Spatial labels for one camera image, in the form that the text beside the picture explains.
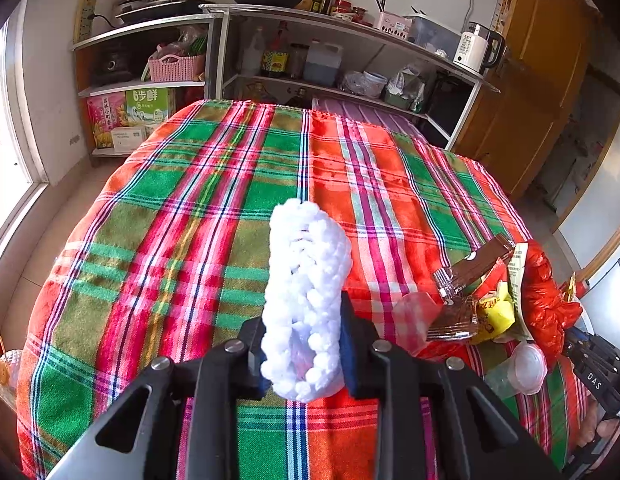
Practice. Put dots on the long brown snack wrapper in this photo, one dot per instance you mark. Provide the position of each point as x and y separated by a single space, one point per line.
475 267

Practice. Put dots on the purple striped mat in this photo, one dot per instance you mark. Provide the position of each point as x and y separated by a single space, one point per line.
365 112

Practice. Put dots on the wooden door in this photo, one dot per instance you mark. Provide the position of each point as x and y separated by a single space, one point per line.
530 110

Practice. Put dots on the red lid jar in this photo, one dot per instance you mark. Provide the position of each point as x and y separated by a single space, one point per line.
342 9
360 13

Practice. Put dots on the green small bottle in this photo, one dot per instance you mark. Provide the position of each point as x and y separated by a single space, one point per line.
417 104

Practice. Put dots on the white cardboard box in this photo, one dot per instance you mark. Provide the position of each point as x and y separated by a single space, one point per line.
130 139

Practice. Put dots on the grey metal kitchen shelf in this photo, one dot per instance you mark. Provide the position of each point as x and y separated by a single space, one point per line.
340 22

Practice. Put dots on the crumpled clear plastic bag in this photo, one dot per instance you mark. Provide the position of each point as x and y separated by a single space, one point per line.
352 85

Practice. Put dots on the grey metal stove shelf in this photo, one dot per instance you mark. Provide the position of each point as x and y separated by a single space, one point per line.
140 30

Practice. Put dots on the pink chopstick holder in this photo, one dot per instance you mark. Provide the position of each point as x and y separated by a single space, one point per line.
392 24

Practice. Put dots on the wall calendar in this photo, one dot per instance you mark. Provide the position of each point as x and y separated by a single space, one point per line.
503 2

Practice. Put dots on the dark glass jar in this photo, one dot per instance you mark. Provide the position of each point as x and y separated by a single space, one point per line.
299 62

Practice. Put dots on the short brown snack wrapper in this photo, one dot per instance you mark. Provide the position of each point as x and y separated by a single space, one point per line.
455 321

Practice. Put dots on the beige power strip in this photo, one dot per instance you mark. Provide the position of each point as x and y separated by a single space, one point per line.
86 20

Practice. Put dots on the clear plastic bottle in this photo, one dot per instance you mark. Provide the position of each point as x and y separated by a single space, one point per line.
251 57

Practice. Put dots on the red plastic bag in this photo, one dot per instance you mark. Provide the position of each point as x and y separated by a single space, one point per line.
545 300

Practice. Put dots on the white crocheted pouch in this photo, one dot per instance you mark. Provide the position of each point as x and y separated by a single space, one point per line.
305 285

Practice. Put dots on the bag of vegetables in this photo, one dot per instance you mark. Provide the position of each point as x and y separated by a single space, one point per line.
185 42

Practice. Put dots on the pink plastic basket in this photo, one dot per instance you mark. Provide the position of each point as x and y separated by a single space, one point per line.
176 69

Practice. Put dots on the clear plastic storage box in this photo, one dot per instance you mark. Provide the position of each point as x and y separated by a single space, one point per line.
435 35

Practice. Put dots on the black chopsticks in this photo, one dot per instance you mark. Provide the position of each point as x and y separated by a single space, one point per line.
380 1

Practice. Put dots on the green plastic basket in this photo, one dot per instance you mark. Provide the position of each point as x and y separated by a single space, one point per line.
396 100

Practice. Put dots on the white electric kettle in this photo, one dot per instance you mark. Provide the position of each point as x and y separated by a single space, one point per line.
472 50

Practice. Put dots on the black induction cooker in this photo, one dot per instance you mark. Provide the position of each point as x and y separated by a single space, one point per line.
165 12

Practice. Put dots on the red yellow snack packet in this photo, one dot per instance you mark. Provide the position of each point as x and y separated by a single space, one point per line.
572 289

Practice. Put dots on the pale green snack packet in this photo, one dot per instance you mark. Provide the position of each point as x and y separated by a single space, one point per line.
518 265

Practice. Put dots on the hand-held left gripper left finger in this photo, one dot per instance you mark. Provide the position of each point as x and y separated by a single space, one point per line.
251 355

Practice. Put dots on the red green plaid blanket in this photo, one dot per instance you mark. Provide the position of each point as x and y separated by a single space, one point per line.
190 210

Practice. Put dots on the red cap soy sauce bottle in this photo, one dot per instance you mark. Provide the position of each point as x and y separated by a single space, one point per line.
275 57

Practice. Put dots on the white plastic tub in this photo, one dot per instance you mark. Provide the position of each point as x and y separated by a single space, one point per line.
376 82

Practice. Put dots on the white window frame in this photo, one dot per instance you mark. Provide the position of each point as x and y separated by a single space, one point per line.
20 110

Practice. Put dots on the green white carton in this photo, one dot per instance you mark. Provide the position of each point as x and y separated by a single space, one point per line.
150 107

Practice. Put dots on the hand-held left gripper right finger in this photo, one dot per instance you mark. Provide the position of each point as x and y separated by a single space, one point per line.
348 350

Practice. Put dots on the clear plastic cup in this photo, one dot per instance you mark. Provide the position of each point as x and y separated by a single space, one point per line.
527 367

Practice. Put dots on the person's right hand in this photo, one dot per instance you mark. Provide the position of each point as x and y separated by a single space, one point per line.
607 430

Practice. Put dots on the pink snack box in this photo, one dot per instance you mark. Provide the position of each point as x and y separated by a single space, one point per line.
106 120

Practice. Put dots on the blue liquid plastic jug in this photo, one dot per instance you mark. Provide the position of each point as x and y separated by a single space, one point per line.
322 65

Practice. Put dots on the clear pinkish plastic bag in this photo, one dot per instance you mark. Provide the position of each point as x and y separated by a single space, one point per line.
415 315

